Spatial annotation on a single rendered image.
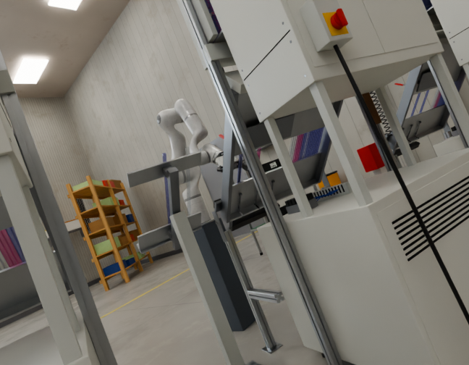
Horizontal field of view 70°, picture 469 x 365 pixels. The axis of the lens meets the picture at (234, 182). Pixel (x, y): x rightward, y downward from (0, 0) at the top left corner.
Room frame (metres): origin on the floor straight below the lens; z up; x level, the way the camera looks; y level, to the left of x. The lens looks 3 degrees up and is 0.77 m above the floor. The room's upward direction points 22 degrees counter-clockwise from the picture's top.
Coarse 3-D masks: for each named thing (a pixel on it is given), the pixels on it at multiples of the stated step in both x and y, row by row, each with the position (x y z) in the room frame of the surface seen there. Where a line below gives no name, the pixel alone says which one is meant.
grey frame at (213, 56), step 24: (192, 24) 1.30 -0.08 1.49; (216, 48) 1.29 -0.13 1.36; (216, 72) 1.28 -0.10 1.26; (240, 120) 1.29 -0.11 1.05; (240, 144) 1.30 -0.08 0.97; (264, 192) 1.28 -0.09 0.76; (288, 240) 1.29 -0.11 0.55; (240, 264) 1.74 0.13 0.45; (288, 264) 1.30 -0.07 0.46; (312, 288) 1.30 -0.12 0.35; (312, 312) 1.28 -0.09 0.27; (264, 336) 1.73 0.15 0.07; (336, 360) 1.29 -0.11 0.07
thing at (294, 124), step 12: (240, 96) 1.36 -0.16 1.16; (240, 108) 1.40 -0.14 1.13; (252, 108) 1.44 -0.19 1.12; (252, 120) 1.48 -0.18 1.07; (276, 120) 1.52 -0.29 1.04; (288, 120) 1.57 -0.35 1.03; (300, 120) 1.68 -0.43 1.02; (312, 120) 1.74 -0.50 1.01; (252, 132) 1.47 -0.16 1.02; (264, 132) 1.52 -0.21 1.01; (288, 132) 1.62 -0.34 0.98; (300, 132) 1.73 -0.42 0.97; (264, 144) 1.56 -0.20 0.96
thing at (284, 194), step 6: (312, 180) 2.07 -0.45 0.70; (306, 186) 2.02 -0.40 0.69; (282, 192) 1.96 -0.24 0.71; (288, 192) 1.96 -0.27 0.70; (276, 198) 1.91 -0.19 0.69; (282, 198) 1.93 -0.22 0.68; (258, 204) 1.86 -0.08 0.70; (240, 210) 1.81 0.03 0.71; (246, 210) 1.82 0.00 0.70; (252, 210) 1.82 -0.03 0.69; (234, 216) 1.78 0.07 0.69; (240, 216) 1.78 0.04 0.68
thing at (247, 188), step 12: (312, 156) 1.93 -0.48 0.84; (276, 168) 1.81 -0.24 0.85; (300, 168) 1.93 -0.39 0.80; (312, 168) 2.00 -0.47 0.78; (252, 180) 1.73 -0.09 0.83; (276, 180) 1.86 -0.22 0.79; (300, 180) 2.01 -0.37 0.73; (240, 192) 1.73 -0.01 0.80; (252, 192) 1.79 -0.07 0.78; (276, 192) 1.93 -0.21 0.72; (240, 204) 1.79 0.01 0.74; (252, 204) 1.86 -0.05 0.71
